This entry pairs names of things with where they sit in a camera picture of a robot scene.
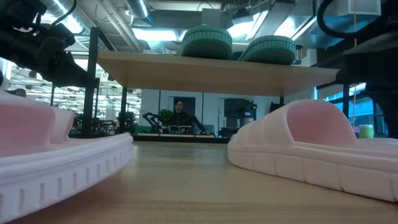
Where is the black left camera cable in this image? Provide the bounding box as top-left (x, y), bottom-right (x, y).
top-left (49, 0), bottom-right (78, 29)

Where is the person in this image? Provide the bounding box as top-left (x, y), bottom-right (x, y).
top-left (169, 98), bottom-right (193, 127)

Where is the wooden shelf with black legs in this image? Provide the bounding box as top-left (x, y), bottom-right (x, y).
top-left (81, 26), bottom-right (351, 139)

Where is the green rubber slide sandal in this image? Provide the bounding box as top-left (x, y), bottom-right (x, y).
top-left (179, 25), bottom-right (233, 61)
top-left (238, 35), bottom-right (297, 65)

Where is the black cabinet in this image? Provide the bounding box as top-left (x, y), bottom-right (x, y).
top-left (223, 98), bottom-right (258, 138)

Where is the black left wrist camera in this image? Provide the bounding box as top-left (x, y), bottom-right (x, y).
top-left (46, 23), bottom-right (77, 50)

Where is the small green plant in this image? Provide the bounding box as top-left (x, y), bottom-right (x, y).
top-left (158, 108), bottom-right (174, 121)

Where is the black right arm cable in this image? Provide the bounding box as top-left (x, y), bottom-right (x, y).
top-left (316, 0), bottom-right (346, 40)

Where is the green cup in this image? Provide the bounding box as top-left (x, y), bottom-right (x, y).
top-left (359, 124), bottom-right (374, 139)

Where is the dark workshop machinery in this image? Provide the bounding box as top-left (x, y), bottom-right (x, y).
top-left (70, 111), bottom-right (139, 135)

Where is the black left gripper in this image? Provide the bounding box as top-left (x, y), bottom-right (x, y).
top-left (0, 30), bottom-right (101, 90)

